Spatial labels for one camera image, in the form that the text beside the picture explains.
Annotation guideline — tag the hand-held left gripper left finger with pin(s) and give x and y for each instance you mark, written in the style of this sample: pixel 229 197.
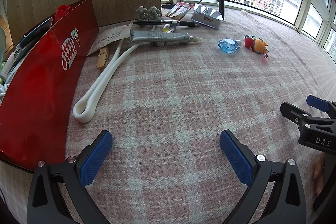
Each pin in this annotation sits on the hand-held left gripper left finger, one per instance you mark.
pixel 95 158

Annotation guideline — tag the black pen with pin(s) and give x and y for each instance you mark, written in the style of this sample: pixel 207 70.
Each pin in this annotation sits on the black pen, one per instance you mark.
pixel 157 22

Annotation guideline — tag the person's right hand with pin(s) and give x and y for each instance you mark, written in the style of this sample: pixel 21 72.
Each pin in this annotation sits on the person's right hand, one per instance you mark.
pixel 319 169

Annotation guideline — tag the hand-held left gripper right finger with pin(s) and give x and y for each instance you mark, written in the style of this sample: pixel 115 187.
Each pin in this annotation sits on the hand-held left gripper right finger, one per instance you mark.
pixel 236 158

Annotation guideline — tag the grey squeeze tube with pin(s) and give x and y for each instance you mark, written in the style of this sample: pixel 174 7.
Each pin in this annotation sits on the grey squeeze tube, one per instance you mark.
pixel 155 36

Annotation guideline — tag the white massager with grey balls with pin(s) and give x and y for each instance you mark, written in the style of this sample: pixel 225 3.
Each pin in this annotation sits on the white massager with grey balls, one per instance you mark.
pixel 99 85

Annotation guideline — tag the red snack packet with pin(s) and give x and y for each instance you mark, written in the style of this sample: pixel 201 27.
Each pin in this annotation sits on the red snack packet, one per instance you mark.
pixel 179 10

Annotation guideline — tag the blue glass bottle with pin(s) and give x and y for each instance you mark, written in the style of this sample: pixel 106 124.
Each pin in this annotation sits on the blue glass bottle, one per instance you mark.
pixel 228 46

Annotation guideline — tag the pink plaid desktop cloth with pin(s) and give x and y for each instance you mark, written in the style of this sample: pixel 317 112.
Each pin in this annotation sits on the pink plaid desktop cloth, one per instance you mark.
pixel 170 95

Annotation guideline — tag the red cardboard box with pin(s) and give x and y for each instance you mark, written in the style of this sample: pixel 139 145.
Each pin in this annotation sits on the red cardboard box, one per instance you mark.
pixel 39 87

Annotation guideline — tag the wooden clothespin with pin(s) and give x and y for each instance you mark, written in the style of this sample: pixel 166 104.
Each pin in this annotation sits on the wooden clothespin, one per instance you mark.
pixel 103 57

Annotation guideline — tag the white paper packet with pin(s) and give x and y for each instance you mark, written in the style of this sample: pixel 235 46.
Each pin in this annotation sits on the white paper packet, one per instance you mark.
pixel 110 37

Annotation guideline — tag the clear plastic box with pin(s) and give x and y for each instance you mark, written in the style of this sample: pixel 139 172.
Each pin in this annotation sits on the clear plastic box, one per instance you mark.
pixel 207 16

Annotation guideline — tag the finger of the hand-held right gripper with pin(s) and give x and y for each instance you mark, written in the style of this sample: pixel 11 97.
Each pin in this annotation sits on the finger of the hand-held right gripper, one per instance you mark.
pixel 290 110
pixel 317 103

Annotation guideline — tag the red plastic item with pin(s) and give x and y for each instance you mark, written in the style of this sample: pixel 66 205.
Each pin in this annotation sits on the red plastic item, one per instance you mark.
pixel 63 10

